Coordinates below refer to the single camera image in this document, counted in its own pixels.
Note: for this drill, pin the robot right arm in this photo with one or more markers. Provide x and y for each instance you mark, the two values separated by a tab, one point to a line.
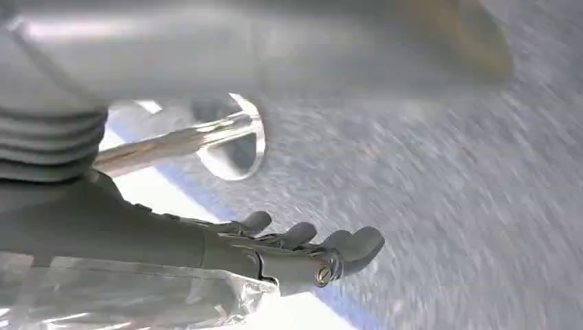
45	136

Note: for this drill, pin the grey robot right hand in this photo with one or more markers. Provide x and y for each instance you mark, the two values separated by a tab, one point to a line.
114	237

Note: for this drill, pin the clear plastic wrap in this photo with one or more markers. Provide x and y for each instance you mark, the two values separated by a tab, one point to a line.
136	296

